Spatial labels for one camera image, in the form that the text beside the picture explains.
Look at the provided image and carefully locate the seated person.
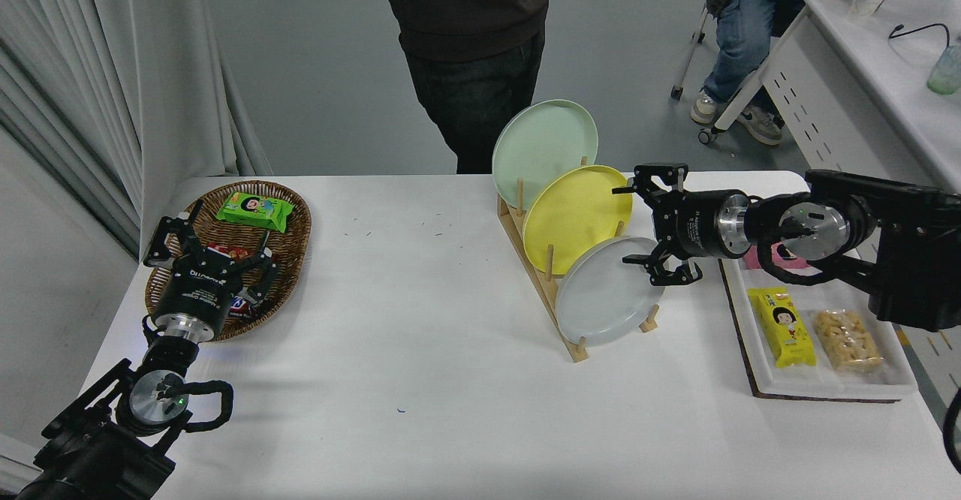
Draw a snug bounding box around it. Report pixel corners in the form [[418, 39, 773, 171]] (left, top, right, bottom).
[[689, 0, 808, 146]]

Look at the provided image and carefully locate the grey curtain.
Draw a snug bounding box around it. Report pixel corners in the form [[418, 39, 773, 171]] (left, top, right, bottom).
[[0, 0, 273, 261]]

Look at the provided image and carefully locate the yellow snack pack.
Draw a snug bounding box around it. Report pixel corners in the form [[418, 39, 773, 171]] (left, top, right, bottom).
[[747, 288, 817, 369]]

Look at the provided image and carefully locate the white tray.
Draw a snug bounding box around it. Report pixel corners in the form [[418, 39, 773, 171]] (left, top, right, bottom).
[[717, 256, 918, 401]]

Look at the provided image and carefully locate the black cable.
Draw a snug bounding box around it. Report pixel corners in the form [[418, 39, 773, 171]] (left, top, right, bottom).
[[887, 23, 951, 47]]

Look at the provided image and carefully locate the white side desk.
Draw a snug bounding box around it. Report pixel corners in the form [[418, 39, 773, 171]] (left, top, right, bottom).
[[698, 0, 961, 429]]

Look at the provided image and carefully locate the red snack bar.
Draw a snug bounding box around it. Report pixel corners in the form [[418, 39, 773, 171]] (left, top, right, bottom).
[[206, 242, 271, 261]]

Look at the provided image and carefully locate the clear bag of puffs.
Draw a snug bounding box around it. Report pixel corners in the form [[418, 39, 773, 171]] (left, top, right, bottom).
[[813, 309, 885, 375]]

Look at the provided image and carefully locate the pink snack pack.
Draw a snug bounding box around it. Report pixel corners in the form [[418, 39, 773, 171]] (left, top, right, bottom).
[[742, 241, 810, 271]]

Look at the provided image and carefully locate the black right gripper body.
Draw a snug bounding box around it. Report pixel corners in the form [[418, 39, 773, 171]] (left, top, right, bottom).
[[652, 188, 726, 261]]

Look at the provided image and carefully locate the brown wicker basket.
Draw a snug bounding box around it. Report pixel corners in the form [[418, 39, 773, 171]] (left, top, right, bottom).
[[144, 180, 312, 343]]

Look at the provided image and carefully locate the wooden plate rack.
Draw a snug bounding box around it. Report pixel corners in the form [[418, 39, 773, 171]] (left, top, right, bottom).
[[496, 156, 661, 364]]

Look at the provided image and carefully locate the blue white snack bar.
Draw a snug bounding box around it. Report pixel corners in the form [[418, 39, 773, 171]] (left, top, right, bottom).
[[225, 294, 264, 321]]

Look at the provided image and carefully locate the pale green plate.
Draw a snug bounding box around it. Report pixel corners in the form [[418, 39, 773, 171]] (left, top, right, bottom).
[[492, 99, 599, 212]]

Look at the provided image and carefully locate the white chair leg with caster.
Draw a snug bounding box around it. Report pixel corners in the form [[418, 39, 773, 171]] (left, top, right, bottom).
[[670, 5, 710, 101]]

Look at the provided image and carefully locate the pale green bottle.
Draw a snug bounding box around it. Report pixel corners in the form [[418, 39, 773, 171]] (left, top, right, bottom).
[[925, 41, 961, 95]]

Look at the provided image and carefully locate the grey plate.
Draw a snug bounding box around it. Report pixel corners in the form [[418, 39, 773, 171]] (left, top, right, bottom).
[[556, 236, 666, 348]]

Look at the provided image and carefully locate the yellow plate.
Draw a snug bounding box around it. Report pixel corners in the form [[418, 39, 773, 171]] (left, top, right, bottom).
[[523, 164, 633, 276]]

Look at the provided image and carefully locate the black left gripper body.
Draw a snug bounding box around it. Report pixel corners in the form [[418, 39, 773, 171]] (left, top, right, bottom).
[[152, 255, 246, 330]]

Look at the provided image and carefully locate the green snack pack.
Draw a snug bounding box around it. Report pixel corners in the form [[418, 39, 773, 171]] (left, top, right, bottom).
[[215, 191, 294, 234]]

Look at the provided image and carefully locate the standing person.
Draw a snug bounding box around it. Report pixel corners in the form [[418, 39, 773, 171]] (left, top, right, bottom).
[[366, 0, 553, 176]]

